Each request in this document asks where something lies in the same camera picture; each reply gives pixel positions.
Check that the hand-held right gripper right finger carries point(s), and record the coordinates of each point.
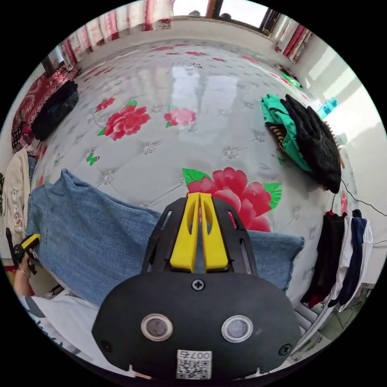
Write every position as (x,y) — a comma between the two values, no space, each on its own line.
(214,242)

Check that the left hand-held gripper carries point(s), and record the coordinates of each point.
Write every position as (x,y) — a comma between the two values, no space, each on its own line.
(20,251)

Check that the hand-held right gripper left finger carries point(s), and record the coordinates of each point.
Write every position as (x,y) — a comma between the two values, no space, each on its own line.
(183,242)

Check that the light blue jeans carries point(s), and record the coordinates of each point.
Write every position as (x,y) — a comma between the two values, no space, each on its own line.
(90,235)

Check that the person's left forearm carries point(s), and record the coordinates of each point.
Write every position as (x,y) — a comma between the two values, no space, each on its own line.
(21,282)

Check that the person's left hand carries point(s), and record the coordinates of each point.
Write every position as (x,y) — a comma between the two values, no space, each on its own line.
(24,262)

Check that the cream sweater with bear print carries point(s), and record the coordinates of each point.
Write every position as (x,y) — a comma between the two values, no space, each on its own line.
(16,193)

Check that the person's body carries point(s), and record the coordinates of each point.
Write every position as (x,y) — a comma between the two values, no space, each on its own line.
(57,323)

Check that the dark pile of clothes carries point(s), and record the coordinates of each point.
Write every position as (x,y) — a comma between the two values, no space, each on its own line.
(56,112)

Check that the bed with floral sheet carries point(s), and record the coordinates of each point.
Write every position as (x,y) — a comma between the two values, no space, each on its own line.
(193,99)

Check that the red patterned folded quilt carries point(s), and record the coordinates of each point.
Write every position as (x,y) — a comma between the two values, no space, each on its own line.
(31,96)

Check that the blue water bottle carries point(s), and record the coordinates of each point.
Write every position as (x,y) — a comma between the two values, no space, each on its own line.
(328,107)

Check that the green bag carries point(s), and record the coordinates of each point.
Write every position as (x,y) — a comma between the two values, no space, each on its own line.
(291,80)

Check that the red and white curtain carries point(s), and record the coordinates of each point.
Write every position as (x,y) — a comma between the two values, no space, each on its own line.
(294,42)
(115,24)

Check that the window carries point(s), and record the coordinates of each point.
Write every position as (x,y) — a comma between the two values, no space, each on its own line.
(223,12)

